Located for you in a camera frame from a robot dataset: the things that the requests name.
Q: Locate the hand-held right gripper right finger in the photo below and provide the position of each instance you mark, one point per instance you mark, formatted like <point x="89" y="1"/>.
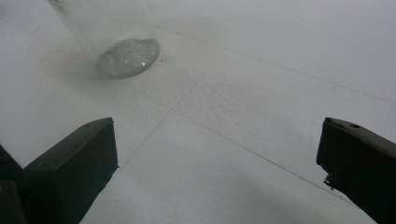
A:
<point x="361" y="161"/>

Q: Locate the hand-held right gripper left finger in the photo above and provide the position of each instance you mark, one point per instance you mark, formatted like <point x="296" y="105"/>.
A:
<point x="71" y="168"/>

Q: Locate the clear glass jar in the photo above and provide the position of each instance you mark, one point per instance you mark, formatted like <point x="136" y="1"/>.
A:
<point x="124" y="53"/>

